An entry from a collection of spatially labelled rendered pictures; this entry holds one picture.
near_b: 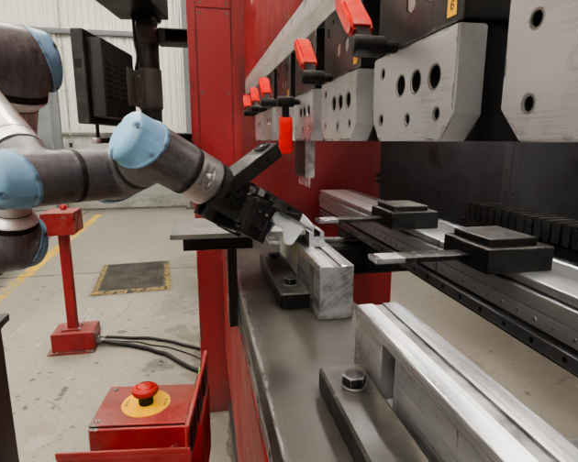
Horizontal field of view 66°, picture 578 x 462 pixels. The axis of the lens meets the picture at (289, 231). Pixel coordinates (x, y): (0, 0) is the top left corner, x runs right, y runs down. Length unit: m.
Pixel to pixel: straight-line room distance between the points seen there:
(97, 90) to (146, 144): 1.41
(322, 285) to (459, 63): 0.49
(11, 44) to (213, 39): 0.97
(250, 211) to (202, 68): 1.16
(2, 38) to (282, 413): 0.79
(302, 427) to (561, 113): 0.39
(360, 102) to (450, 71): 0.19
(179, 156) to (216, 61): 1.20
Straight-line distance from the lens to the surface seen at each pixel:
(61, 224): 2.63
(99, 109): 2.01
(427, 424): 0.45
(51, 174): 0.65
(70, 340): 2.83
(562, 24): 0.27
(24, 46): 1.00
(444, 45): 0.36
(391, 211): 1.00
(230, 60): 1.82
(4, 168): 0.64
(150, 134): 0.62
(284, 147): 0.79
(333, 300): 0.77
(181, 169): 0.64
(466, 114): 0.34
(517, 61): 0.29
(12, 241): 1.14
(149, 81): 2.36
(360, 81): 0.52
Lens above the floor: 1.18
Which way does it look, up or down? 12 degrees down
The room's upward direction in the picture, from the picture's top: straight up
